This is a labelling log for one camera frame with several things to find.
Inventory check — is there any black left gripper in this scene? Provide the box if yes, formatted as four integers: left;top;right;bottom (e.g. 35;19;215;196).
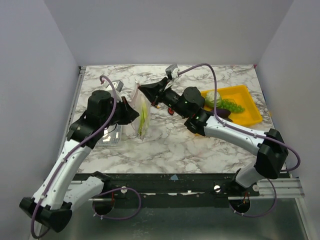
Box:
101;96;140;128

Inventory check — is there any clear zip top bag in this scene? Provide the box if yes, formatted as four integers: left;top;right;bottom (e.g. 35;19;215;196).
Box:
130;80;151;140

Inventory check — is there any green celery stalk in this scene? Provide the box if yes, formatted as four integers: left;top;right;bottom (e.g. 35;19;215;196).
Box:
138;98;148;136

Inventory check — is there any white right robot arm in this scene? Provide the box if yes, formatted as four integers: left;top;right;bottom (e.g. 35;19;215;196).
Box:
139;84;288;196

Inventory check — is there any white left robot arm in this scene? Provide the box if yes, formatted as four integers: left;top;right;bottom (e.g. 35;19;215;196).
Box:
19;75;139;239

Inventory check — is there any red black utility knife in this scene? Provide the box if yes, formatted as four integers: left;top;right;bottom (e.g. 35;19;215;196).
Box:
167;107;175;116

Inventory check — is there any clear plastic screw box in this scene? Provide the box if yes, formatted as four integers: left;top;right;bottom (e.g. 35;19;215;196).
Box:
96;124;122;147

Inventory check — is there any pale green cabbage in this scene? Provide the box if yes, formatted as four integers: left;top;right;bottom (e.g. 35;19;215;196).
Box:
204;91;222;109

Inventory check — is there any purple eggplant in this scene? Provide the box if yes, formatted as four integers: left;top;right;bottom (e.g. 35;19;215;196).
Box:
216;108;231;119

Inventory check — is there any green grape bunch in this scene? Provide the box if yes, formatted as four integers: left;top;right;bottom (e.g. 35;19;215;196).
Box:
221;99;245;114

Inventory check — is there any yellow plastic tray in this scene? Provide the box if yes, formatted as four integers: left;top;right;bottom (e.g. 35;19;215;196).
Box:
217;85;263;127

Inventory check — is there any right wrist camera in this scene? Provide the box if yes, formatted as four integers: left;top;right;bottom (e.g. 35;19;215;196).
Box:
165;63;180;80

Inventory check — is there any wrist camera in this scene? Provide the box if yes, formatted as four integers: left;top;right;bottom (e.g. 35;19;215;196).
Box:
165;63;180;80
105;80;124;93

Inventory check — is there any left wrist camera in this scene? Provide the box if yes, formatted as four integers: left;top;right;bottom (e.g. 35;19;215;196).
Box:
105;80;124;93

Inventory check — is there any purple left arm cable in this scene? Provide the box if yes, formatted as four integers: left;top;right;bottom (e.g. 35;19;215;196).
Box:
29;75;118;239

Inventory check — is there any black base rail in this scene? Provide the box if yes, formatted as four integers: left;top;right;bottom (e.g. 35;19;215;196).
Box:
72;172;261;210

